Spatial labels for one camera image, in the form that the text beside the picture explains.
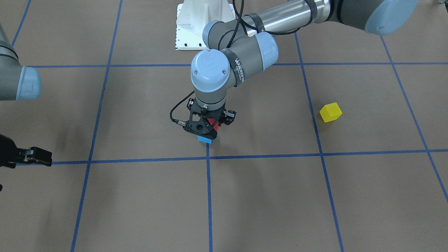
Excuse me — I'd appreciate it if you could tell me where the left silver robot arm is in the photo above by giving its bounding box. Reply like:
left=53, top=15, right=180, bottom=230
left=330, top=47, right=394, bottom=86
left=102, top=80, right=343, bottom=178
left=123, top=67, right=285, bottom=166
left=173, top=0, right=418, bottom=143

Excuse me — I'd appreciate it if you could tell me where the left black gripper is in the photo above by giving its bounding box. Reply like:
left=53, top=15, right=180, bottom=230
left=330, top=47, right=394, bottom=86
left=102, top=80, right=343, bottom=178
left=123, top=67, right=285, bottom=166
left=191, top=103, right=236, bottom=140

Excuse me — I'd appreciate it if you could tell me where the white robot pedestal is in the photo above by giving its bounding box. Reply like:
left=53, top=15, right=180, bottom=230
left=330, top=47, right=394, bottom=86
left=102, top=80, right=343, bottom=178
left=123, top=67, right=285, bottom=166
left=175, top=0, right=235, bottom=50

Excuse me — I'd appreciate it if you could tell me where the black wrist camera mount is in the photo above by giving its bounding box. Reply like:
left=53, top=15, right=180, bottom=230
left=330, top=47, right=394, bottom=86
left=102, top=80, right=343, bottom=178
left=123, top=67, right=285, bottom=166
left=183, top=117, right=206, bottom=136

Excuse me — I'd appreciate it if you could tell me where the yellow block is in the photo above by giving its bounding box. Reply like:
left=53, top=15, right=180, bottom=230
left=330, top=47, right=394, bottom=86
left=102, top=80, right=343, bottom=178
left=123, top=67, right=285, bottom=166
left=319, top=102, right=343, bottom=123

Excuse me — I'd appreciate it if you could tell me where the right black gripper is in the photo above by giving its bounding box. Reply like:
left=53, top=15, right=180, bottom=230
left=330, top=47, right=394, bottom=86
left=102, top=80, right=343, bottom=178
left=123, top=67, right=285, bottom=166
left=0, top=134, right=53, bottom=168

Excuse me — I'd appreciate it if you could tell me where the red block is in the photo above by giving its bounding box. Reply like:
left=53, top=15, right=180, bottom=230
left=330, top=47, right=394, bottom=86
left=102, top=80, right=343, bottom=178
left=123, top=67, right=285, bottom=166
left=207, top=118, right=220, bottom=131

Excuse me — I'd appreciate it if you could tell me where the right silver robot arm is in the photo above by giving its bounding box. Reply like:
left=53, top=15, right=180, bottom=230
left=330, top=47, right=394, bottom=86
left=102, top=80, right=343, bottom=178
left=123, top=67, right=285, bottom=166
left=0, top=27, right=53, bottom=169

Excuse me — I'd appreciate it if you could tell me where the blue block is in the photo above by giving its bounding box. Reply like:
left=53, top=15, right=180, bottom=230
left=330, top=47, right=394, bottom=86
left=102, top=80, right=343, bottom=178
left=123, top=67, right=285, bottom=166
left=197, top=136, right=213, bottom=144

